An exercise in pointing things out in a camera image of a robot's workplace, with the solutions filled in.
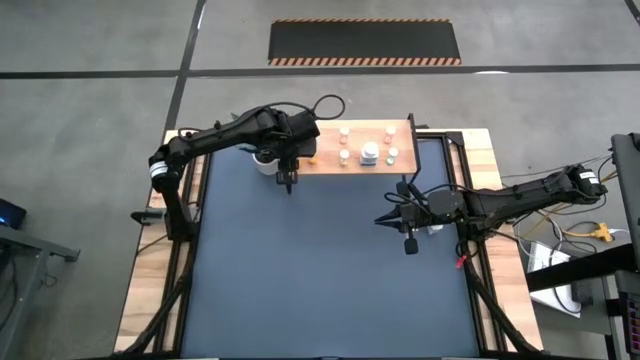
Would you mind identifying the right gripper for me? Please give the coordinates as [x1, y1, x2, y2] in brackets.
[374, 180, 466, 255]

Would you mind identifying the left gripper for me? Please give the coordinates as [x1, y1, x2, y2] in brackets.
[273, 112, 321, 195]

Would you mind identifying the large white melatonin bottle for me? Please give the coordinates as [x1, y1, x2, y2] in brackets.
[359, 141, 381, 167]

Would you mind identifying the snake plant white pot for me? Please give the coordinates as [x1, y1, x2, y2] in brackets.
[229, 112, 282, 176]

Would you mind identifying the black hazard striped floor mat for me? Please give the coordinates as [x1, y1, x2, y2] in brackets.
[268, 18, 463, 67]

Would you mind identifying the blue grey table mat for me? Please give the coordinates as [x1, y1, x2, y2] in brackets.
[180, 137, 482, 359]

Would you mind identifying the white box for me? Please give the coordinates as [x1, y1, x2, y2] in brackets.
[527, 239, 584, 319]

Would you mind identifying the black desk bar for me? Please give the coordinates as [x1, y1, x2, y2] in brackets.
[524, 243, 640, 294]

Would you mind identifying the yellow power splitter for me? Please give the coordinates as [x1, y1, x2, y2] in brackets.
[585, 222, 615, 245]

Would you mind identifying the black monitor panel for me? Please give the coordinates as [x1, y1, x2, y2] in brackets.
[610, 132, 640, 251]

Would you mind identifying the black keypad device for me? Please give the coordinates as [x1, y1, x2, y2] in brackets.
[619, 292, 640, 356]

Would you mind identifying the grey metal stand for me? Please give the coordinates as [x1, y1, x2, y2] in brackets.
[0, 224, 81, 360]

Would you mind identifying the black device blue light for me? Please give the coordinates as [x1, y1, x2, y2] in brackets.
[0, 198, 27, 230]

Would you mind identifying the wooden shelf black frame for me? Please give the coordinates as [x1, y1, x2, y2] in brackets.
[282, 112, 422, 195]

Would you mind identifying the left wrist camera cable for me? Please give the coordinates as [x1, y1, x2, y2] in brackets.
[272, 94, 347, 121]

